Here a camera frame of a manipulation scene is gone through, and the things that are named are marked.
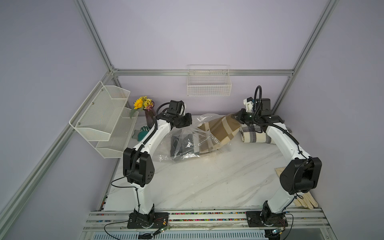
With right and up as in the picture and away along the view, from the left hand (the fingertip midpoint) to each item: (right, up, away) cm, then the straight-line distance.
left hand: (191, 122), depth 88 cm
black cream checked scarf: (-6, -15, +6) cm, 17 cm away
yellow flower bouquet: (-31, +13, +5) cm, 34 cm away
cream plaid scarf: (+43, -7, +12) cm, 46 cm away
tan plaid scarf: (+13, -7, -2) cm, 15 cm away
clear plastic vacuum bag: (-16, -21, 0) cm, 26 cm away
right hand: (+24, +3, -4) cm, 25 cm away
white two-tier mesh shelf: (-46, +1, -10) cm, 47 cm away
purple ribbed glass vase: (-26, +6, +6) cm, 28 cm away
